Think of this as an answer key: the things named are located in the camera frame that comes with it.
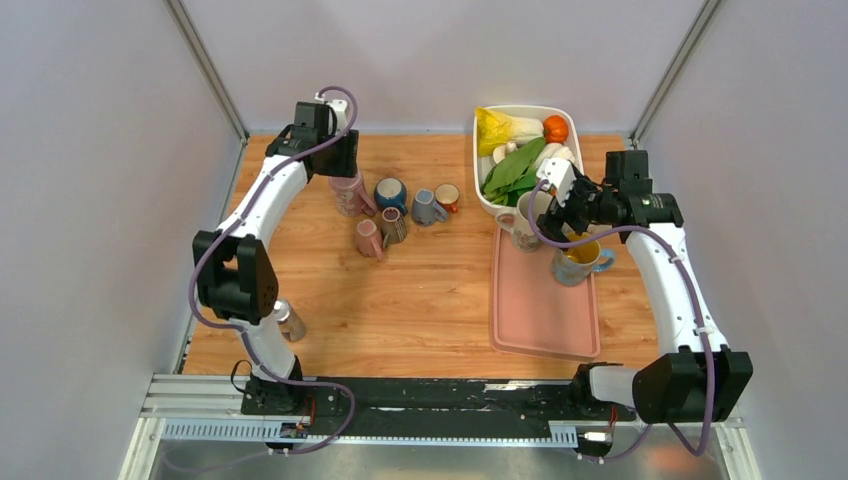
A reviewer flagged pink upside-down mug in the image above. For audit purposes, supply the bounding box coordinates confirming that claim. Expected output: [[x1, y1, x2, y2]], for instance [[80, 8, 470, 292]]
[[328, 172, 378, 217]]

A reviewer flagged dark blue round mug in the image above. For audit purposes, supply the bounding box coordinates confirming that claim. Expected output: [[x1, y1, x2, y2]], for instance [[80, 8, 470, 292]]
[[373, 177, 408, 216]]

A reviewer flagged blue butterfly mug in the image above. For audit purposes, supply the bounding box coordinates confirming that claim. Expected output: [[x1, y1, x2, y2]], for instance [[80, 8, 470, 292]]
[[550, 241, 616, 287]]

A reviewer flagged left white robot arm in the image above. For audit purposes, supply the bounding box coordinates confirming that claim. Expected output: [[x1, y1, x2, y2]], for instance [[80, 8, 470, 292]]
[[188, 94, 359, 415]]

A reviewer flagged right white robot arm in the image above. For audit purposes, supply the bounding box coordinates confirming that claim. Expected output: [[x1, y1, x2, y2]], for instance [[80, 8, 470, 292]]
[[532, 150, 753, 424]]

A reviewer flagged small pink dotted mug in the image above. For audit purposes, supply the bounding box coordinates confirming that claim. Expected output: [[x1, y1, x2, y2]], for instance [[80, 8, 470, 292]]
[[355, 218, 384, 262]]

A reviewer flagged small brown mug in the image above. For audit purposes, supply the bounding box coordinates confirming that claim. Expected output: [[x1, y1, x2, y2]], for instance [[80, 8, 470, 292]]
[[381, 207, 407, 249]]

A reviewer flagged grey-blue dotted mug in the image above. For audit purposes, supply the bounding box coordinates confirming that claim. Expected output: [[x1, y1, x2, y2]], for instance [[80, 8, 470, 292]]
[[411, 189, 449, 227]]

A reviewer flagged orange small mug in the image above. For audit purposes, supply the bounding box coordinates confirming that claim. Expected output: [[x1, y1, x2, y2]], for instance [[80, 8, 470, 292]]
[[434, 183, 460, 214]]

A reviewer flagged white bok choy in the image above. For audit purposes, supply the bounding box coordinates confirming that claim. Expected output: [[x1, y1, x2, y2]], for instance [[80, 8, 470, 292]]
[[533, 143, 575, 169]]

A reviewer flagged green leafy vegetable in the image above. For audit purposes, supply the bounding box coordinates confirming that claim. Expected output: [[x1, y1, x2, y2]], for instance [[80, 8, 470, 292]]
[[482, 137, 547, 205]]

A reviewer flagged small orange pumpkin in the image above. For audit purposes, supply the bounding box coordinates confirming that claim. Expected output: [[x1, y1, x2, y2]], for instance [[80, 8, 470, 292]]
[[542, 115, 570, 144]]

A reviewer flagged white mushroom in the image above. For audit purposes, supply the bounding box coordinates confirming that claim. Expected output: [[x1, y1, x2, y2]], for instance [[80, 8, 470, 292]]
[[492, 142, 518, 164]]

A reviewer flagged white vegetable bin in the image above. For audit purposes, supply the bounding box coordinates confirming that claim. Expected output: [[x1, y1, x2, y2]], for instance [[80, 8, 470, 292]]
[[473, 105, 584, 215]]

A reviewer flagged yellow napa cabbage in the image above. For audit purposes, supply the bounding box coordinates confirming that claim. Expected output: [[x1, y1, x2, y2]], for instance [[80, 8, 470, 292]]
[[475, 107, 544, 157]]

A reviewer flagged pink plastic tray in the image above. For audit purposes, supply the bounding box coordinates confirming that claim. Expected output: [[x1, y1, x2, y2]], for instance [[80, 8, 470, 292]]
[[489, 229, 601, 361]]

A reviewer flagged silver metal bottle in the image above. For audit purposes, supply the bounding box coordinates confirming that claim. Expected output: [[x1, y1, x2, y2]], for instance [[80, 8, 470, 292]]
[[273, 299, 306, 343]]

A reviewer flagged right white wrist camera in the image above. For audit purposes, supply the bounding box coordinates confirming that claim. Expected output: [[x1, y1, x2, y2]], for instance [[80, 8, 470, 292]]
[[536, 157, 579, 207]]

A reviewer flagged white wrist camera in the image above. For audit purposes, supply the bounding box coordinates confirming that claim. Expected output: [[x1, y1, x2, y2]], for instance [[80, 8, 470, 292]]
[[536, 157, 579, 207], [314, 93, 352, 136]]

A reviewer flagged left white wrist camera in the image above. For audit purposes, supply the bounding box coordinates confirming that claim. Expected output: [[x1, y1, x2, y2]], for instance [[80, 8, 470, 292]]
[[314, 93, 352, 136]]

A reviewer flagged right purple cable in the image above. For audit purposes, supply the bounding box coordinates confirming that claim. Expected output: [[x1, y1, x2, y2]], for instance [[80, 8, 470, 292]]
[[526, 178, 718, 464]]

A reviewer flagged purple cable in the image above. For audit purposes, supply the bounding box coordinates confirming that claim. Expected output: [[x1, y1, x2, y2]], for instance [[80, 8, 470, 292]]
[[187, 86, 360, 458], [526, 178, 718, 464]]

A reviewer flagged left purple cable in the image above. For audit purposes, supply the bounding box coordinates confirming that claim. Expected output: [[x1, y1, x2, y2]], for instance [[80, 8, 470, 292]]
[[187, 86, 360, 458]]

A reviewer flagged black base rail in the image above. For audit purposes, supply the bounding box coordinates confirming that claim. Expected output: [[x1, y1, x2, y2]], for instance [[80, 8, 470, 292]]
[[238, 377, 635, 439]]

